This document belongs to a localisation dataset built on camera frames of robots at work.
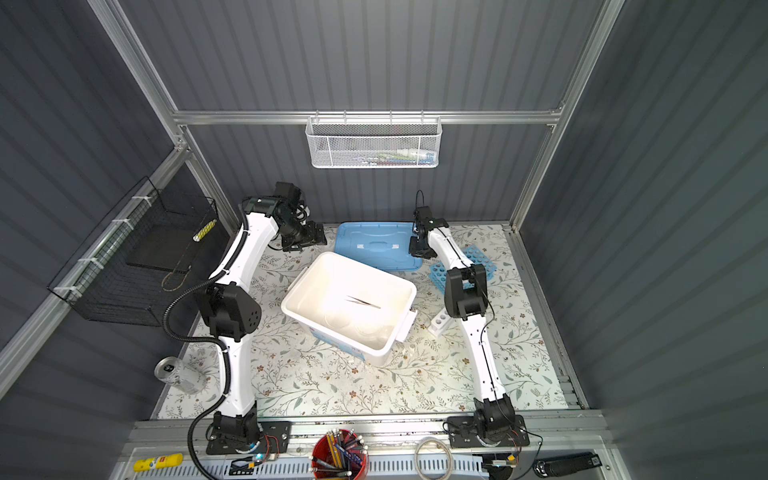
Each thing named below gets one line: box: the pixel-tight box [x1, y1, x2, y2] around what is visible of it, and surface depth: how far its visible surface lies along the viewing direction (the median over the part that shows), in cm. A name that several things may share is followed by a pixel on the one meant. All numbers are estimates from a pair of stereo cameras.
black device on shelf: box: [533, 452, 603, 478], surface depth 70 cm
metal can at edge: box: [154, 356, 205, 394], surface depth 74 cm
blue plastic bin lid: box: [334, 221, 423, 271], surface depth 118 cm
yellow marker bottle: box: [133, 453, 184, 473], surface depth 71 cm
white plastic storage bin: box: [280, 252, 418, 367], surface depth 89 cm
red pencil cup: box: [309, 428, 369, 480], surface depth 62 cm
